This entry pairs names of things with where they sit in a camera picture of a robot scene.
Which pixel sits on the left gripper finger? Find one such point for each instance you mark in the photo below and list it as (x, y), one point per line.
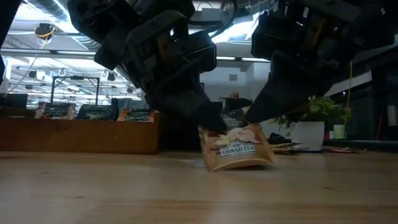
(180, 99)

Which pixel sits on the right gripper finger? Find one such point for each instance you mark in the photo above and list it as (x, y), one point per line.
(286, 90)

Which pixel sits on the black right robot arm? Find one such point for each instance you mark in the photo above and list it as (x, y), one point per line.
(382, 18)

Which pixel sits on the black computer mouse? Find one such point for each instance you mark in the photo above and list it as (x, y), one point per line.
(280, 138)

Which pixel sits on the green plant in white pot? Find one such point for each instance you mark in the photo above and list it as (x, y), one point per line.
(308, 133)

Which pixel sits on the grey partition panel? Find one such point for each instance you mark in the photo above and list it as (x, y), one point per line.
(130, 103)

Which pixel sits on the small red object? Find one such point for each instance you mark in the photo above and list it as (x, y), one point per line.
(326, 135)

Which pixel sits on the long strip light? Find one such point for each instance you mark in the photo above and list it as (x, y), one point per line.
(230, 58)

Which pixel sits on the pale green cup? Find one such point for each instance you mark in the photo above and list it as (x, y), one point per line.
(339, 132)

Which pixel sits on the grey ceiling box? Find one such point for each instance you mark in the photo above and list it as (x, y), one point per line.
(214, 14)

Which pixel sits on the bright ceiling light panel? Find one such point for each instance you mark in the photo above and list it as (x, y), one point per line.
(236, 31)

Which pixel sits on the wooden three-compartment tray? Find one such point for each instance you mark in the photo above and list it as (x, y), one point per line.
(77, 137)

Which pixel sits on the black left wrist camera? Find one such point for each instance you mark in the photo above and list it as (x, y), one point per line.
(196, 51)

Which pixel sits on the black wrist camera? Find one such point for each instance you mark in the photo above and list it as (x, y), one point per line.
(265, 37)
(196, 51)

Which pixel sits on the grey wall vent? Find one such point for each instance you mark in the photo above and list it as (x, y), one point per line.
(233, 77)

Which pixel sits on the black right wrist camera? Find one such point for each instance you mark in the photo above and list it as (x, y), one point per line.
(265, 37)

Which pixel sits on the black stand frame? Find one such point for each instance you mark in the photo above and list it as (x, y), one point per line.
(74, 77)

